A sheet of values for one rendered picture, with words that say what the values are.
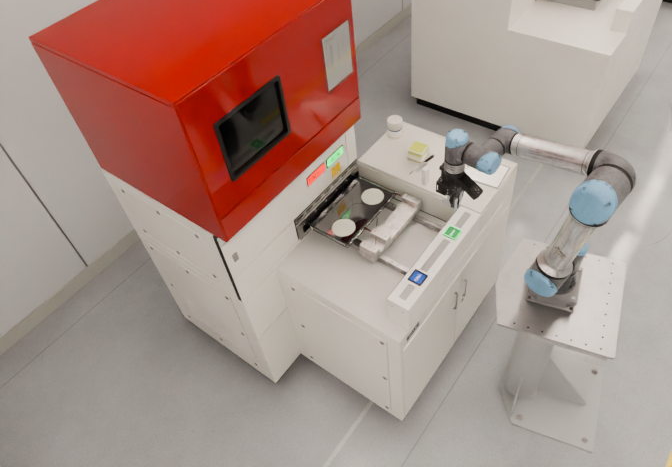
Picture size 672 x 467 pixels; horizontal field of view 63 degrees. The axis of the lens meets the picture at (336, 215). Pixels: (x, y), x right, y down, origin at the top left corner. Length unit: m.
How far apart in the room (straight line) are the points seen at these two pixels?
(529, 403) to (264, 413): 1.30
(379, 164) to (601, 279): 1.03
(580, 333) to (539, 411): 0.81
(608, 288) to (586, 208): 0.73
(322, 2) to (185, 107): 0.62
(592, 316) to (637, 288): 1.22
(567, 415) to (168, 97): 2.28
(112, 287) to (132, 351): 0.51
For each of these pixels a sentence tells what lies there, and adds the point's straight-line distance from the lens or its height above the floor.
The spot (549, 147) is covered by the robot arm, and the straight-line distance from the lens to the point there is 1.86.
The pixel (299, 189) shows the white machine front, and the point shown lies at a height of 1.10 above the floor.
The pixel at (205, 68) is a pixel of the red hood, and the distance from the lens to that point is 1.68.
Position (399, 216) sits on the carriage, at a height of 0.88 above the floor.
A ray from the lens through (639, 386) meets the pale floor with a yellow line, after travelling 3.15.
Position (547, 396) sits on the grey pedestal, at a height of 0.01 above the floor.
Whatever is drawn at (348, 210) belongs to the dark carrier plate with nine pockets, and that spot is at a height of 0.90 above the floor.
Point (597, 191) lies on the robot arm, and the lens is 1.65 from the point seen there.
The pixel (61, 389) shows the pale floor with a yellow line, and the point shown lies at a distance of 3.44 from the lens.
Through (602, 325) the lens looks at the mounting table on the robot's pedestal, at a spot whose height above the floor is 0.82.
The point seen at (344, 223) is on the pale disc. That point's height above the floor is 0.90.
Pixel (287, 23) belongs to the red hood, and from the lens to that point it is 1.82.
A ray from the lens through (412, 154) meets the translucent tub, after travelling 2.47.
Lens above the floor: 2.65
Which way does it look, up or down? 47 degrees down
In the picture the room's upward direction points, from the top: 8 degrees counter-clockwise
